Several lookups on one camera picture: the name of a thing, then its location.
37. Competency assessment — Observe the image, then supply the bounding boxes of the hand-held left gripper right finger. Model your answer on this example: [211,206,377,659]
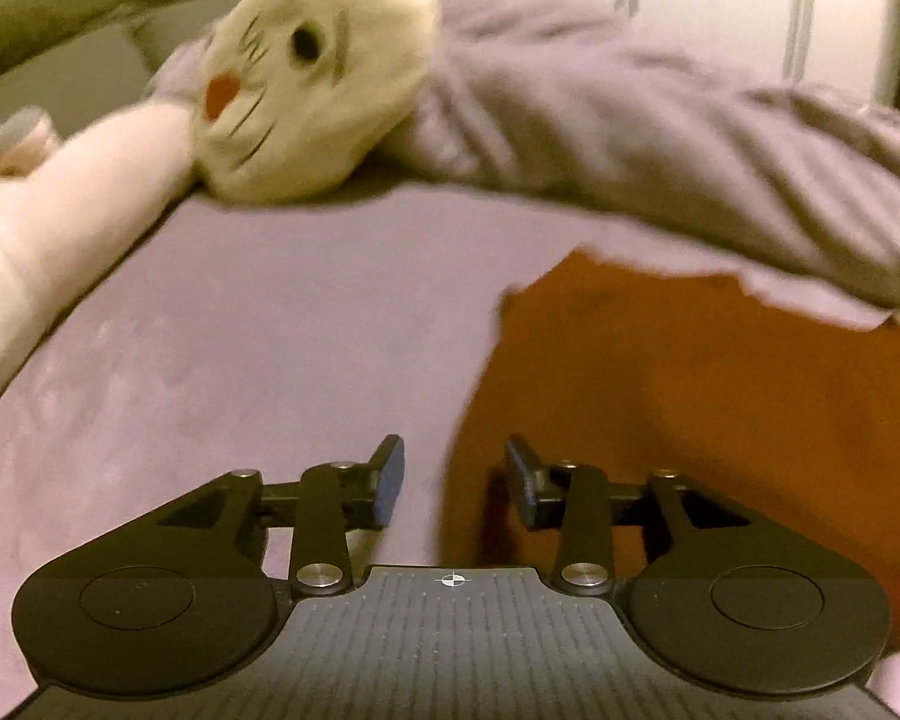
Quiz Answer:
[504,433,755,598]

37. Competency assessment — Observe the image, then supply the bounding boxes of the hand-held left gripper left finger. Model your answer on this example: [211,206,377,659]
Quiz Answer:
[147,433,407,598]

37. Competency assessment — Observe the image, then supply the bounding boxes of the brown button cardigan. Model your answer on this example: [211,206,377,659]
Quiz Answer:
[431,249,900,657]

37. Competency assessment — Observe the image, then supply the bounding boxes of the lavender bed sheet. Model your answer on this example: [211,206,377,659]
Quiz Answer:
[0,172,900,720]

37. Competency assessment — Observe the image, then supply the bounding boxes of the lavender duvet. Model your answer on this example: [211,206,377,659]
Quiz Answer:
[150,0,900,346]

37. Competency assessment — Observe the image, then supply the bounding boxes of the cream plush toy head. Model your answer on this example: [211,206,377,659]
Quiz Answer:
[189,0,443,205]

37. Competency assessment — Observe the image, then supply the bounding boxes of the pale pink plush toy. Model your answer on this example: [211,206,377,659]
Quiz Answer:
[0,99,196,451]

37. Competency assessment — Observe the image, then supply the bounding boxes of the white striped cloth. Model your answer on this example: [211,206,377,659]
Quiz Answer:
[439,0,900,102]

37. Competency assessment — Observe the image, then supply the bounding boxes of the grey-green cushion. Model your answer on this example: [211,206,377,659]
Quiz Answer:
[0,0,323,128]

